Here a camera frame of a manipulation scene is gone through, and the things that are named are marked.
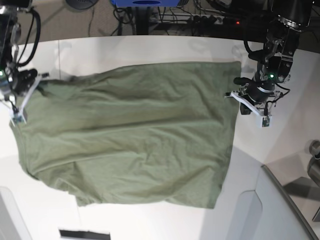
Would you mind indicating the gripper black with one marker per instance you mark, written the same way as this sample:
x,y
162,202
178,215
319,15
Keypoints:
x,y
257,93
23,80

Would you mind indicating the olive green t-shirt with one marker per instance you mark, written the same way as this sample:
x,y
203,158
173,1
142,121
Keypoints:
x,y
136,134

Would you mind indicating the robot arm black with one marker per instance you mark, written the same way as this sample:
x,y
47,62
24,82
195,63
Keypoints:
x,y
10,33
288,19

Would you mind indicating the grey metal stand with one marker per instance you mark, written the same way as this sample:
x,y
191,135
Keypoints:
x,y
297,177

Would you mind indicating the black fan base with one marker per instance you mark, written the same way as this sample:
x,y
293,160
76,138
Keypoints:
x,y
81,5

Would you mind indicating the black power strip red light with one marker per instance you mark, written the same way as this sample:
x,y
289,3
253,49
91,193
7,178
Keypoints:
x,y
210,20

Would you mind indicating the blue box with oval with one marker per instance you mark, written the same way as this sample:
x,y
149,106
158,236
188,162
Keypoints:
x,y
145,3

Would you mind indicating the white label with black strip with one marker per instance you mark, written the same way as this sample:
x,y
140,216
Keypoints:
x,y
81,234

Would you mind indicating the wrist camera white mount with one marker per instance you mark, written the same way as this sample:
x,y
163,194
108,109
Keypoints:
x,y
16,103
262,111

